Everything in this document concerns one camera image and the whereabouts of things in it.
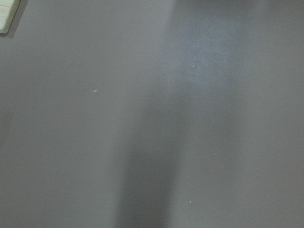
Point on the wooden cutting board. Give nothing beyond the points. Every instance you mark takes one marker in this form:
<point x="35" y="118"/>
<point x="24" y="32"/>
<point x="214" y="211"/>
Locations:
<point x="8" y="10"/>

